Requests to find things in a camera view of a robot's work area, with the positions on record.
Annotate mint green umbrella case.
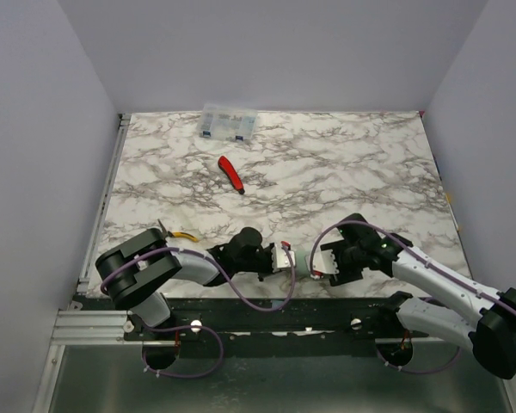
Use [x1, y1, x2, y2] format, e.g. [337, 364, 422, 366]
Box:
[294, 250, 312, 279]

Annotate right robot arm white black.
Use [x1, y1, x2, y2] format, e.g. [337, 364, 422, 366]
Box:
[309, 213, 516, 379]

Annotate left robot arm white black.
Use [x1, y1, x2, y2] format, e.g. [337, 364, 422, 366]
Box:
[95, 227, 296, 328]

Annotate red utility knife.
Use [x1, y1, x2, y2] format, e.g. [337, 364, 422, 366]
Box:
[218, 156, 245, 194]

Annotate clear plastic organizer box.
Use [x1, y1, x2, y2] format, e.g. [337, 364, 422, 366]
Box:
[197, 103, 258, 142]

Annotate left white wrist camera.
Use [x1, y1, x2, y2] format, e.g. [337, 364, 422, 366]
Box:
[271, 241, 297, 274]

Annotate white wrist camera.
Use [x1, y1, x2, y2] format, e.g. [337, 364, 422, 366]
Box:
[271, 241, 297, 274]
[309, 250, 339, 280]

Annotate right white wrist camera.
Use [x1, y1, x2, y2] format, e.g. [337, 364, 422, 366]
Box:
[309, 250, 339, 280]

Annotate yellow handled pliers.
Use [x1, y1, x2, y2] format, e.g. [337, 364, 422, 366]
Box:
[157, 219, 199, 243]

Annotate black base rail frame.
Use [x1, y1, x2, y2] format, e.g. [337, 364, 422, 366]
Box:
[122, 298, 411, 364]

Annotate aluminium frame rail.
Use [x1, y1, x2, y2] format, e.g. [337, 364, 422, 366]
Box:
[33, 114, 131, 412]

